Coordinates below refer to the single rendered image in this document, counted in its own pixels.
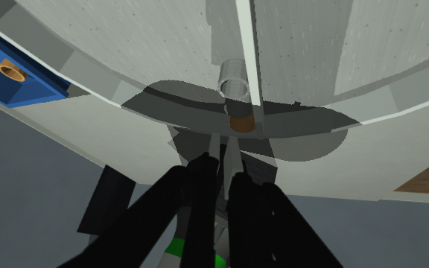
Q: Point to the bronze bushing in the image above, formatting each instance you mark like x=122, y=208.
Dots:
x=12, y=71
x=243, y=125

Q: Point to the blue plastic crate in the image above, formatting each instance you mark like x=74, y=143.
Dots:
x=42, y=85

